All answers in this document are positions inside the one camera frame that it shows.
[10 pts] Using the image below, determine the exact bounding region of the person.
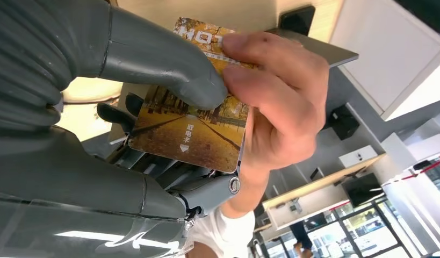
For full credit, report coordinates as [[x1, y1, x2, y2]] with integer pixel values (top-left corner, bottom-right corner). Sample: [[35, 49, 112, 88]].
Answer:
[[288, 220, 315, 258], [185, 207, 257, 258]]

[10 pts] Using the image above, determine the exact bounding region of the black box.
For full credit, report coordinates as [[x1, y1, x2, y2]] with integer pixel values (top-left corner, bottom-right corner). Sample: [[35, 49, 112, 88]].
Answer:
[[327, 104, 360, 141]]

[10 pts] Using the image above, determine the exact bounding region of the grey flat panel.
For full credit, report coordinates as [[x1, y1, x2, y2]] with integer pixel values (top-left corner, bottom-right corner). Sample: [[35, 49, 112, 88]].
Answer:
[[268, 27, 360, 69]]

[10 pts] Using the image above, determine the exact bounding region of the black rectangular device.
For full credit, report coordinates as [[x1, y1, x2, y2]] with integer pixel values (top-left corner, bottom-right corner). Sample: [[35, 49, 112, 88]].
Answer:
[[278, 5, 316, 37]]

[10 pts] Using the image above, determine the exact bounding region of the small white box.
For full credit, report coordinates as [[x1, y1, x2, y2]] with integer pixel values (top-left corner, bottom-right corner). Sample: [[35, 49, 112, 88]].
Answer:
[[338, 145, 379, 168]]

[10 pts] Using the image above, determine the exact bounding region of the wooden counter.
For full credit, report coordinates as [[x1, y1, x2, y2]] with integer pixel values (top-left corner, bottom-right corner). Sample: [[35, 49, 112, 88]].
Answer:
[[262, 153, 387, 231]]

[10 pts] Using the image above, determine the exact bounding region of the black monitor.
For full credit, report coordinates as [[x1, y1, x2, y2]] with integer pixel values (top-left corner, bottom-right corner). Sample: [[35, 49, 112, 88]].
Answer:
[[342, 173, 385, 209]]

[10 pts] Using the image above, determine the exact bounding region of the ribbed grey right arm sleeve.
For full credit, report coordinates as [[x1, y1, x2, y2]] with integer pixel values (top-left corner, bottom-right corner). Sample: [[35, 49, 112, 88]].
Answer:
[[0, 0, 112, 129]]

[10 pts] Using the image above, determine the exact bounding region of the red barrier tape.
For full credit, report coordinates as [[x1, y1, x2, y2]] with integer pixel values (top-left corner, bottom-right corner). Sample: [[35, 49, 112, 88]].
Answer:
[[383, 159, 440, 187]]

